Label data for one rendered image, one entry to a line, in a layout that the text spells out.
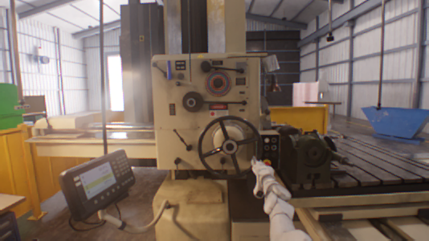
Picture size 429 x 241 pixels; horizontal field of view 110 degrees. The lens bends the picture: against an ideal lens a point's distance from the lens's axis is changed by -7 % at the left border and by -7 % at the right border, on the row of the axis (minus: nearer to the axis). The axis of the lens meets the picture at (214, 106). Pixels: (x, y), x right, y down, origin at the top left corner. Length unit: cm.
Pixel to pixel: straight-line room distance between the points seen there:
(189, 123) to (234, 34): 112
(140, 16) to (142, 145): 137
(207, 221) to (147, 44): 180
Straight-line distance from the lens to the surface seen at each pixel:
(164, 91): 121
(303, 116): 403
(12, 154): 309
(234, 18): 196
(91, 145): 195
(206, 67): 110
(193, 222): 161
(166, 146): 128
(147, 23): 210
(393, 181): 169
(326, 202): 142
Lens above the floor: 163
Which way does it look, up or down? 6 degrees down
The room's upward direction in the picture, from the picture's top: 1 degrees counter-clockwise
